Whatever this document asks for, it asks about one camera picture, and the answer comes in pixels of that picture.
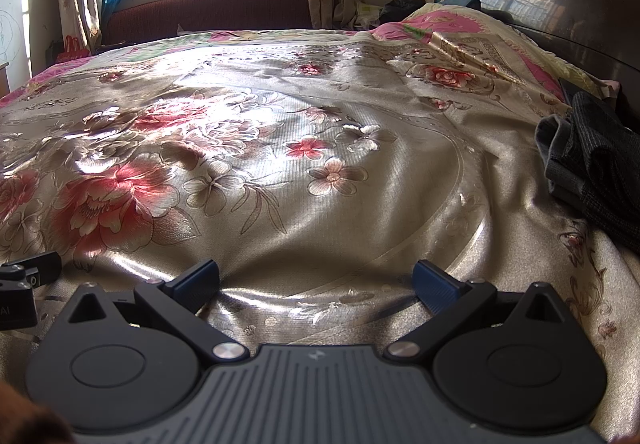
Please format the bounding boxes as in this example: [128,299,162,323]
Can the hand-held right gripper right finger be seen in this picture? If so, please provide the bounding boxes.
[383,259,569,366]

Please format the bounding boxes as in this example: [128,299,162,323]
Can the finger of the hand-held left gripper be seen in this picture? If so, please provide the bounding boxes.
[0,251,63,287]

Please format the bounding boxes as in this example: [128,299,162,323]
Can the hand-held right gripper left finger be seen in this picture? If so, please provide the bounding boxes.
[65,259,252,366]

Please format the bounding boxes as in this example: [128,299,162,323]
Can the crumpled dark grey pants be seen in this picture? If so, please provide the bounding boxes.
[536,90,640,256]

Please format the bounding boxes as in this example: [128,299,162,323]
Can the person's brown fuzzy sleeve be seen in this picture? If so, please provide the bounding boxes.
[0,380,75,444]

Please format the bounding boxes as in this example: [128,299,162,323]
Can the floral satin bedspread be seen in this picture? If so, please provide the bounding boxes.
[0,27,640,444]

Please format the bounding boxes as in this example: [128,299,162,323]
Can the red bag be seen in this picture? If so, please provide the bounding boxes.
[56,35,90,64]

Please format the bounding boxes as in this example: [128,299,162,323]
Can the pink floral pillow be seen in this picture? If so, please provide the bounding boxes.
[395,3,622,101]

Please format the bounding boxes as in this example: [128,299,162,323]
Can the maroon upholstered bench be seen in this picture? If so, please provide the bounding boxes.
[101,0,311,46]

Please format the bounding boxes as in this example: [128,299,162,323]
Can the pile of dark clothes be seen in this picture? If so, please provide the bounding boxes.
[378,0,427,26]

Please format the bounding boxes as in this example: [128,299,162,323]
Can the white plastic bag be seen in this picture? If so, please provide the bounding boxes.
[354,0,385,31]

